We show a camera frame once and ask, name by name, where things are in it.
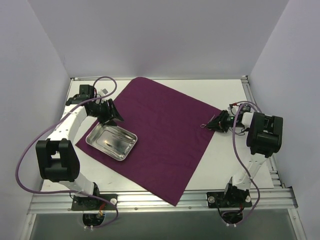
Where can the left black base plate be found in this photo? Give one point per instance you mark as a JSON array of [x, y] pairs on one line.
[[90, 204]]

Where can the purple cloth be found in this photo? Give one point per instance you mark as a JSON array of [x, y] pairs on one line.
[[170, 140]]

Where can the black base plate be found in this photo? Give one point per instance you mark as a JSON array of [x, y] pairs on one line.
[[90, 204], [218, 199]]

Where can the steel instrument tray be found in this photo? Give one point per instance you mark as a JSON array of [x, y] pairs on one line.
[[100, 133]]

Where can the aluminium rail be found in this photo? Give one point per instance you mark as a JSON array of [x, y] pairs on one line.
[[265, 133], [145, 202]]

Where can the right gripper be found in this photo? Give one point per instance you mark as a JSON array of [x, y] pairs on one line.
[[222, 121]]

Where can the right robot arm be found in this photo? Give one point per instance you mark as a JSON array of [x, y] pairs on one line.
[[239, 182]]

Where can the aluminium right rail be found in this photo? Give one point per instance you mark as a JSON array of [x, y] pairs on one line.
[[265, 133]]

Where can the steel forceps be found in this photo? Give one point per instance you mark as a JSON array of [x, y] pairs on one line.
[[117, 145], [204, 125]]

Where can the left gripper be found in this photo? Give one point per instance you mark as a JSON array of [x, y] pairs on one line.
[[109, 110]]

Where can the steel surgical scissors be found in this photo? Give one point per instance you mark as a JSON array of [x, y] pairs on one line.
[[123, 134]]

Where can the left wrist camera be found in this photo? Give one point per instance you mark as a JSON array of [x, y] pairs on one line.
[[102, 92]]

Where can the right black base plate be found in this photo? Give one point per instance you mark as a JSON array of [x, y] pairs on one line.
[[218, 199]]

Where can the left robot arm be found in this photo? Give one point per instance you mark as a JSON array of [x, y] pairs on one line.
[[57, 159]]

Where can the aluminium front rail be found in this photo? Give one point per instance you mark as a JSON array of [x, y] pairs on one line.
[[145, 202]]

